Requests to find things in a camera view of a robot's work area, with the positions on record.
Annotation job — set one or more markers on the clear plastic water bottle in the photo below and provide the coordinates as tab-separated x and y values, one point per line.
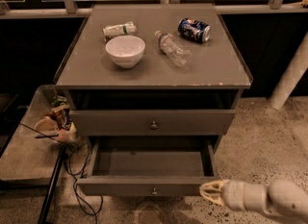
179	55

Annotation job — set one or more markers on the white diagonal post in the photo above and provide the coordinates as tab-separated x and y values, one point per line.
292	75

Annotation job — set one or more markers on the grey drawer cabinet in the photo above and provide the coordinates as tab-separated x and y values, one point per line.
213	80

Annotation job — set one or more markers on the white bowl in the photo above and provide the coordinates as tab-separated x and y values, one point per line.
125	51

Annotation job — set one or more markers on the grey drawer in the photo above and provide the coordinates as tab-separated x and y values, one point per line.
149	166
152	122

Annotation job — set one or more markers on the pile of small objects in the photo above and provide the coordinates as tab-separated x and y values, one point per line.
57	124

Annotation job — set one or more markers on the white green crushed can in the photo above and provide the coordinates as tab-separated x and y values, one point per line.
126	29

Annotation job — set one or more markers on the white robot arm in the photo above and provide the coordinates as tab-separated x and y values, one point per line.
281	201

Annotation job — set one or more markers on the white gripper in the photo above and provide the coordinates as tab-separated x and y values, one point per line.
233	192

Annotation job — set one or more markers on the blue soda can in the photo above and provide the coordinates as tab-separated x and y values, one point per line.
195	30

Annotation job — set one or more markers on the grey side tray table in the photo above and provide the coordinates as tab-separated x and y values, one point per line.
27	160

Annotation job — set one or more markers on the grey top drawer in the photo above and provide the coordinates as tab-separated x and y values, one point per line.
152	122

